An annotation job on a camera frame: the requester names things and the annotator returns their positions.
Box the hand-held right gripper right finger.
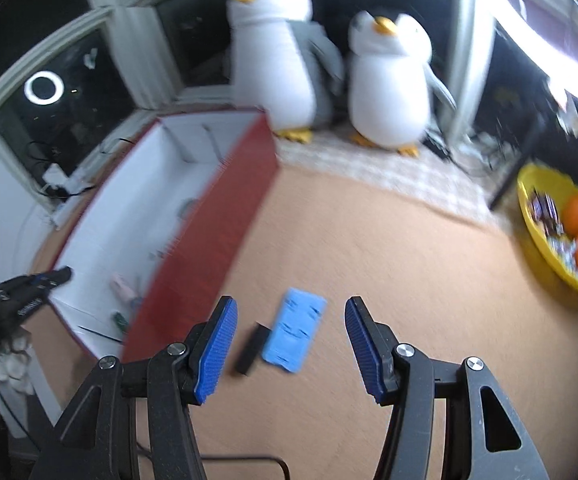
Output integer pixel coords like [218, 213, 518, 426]
[344, 295, 551, 480]

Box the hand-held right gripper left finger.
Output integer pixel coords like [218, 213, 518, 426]
[28, 295, 240, 480]

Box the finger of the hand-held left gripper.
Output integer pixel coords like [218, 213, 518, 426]
[0, 266, 73, 306]

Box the small black bar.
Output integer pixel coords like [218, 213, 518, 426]
[234, 322, 270, 376]

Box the blue phone stand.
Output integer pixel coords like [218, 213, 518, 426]
[261, 287, 328, 374]

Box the small pink object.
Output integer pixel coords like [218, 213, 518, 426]
[110, 274, 137, 303]

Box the white cardboard box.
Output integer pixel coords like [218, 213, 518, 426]
[49, 106, 280, 363]

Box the white power strip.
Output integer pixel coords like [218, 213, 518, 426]
[44, 187, 87, 228]

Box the white power adapter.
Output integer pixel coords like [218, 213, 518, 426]
[44, 162, 70, 187]

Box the checked table cloth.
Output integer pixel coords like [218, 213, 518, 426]
[274, 125, 520, 223]

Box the yellow fruit bowl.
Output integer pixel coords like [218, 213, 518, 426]
[516, 162, 578, 298]

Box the pile of wrapped candies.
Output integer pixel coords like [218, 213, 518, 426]
[529, 190, 578, 278]

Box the small penguin plush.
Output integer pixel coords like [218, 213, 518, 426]
[346, 7, 457, 157]

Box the large penguin plush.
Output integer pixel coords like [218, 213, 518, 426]
[226, 0, 345, 143]

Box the black power cable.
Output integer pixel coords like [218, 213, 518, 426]
[26, 137, 134, 196]

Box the white window frame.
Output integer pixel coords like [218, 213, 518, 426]
[0, 0, 500, 211]

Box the ring light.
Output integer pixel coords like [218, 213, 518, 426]
[459, 0, 578, 111]

